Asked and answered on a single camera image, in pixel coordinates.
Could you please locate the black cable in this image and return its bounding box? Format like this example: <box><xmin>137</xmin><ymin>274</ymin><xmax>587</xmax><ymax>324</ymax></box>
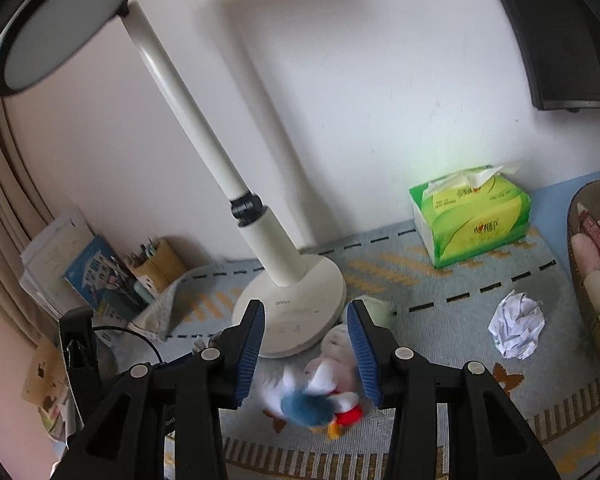
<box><xmin>92</xmin><ymin>325</ymin><xmax>167</xmax><ymax>366</ymax></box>

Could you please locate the green tissue box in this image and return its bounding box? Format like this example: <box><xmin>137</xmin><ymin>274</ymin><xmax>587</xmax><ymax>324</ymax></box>
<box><xmin>410</xmin><ymin>164</ymin><xmax>531</xmax><ymax>269</ymax></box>

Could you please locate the brown pen holder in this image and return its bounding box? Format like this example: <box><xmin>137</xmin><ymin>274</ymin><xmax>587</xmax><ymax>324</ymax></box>
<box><xmin>123</xmin><ymin>237</ymin><xmax>187</xmax><ymax>298</ymax></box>

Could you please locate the crumpled white paper ball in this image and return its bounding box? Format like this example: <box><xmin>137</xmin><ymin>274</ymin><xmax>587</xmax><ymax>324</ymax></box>
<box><xmin>488</xmin><ymin>289</ymin><xmax>545</xmax><ymax>360</ymax></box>

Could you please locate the brown woven basket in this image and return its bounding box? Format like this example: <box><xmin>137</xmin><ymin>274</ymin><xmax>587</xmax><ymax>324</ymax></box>
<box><xmin>567</xmin><ymin>180</ymin><xmax>600</xmax><ymax>359</ymax></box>

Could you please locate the white desk lamp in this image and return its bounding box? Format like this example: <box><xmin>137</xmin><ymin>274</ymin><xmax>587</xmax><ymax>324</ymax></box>
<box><xmin>0</xmin><ymin>0</ymin><xmax>347</xmax><ymax>359</ymax></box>

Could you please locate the black wall television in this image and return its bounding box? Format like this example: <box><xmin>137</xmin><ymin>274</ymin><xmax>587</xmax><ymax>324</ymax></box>
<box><xmin>501</xmin><ymin>0</ymin><xmax>600</xmax><ymax>113</ymax></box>

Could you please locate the patterned table mat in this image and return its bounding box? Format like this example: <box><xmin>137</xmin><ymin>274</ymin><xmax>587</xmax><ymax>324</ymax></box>
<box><xmin>92</xmin><ymin>219</ymin><xmax>600</xmax><ymax>480</ymax></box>

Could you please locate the beige curtain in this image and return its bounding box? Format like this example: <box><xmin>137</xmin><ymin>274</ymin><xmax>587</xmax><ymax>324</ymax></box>
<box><xmin>0</xmin><ymin>97</ymin><xmax>57</xmax><ymax>346</ymax></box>

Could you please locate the pink white plush toy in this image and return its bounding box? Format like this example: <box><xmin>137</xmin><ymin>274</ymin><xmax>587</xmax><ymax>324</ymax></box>
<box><xmin>304</xmin><ymin>296</ymin><xmax>396</xmax><ymax>394</ymax></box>

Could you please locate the stack of books and papers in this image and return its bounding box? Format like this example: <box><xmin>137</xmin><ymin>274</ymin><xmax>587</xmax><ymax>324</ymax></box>
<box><xmin>20</xmin><ymin>208</ymin><xmax>145</xmax><ymax>323</ymax></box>

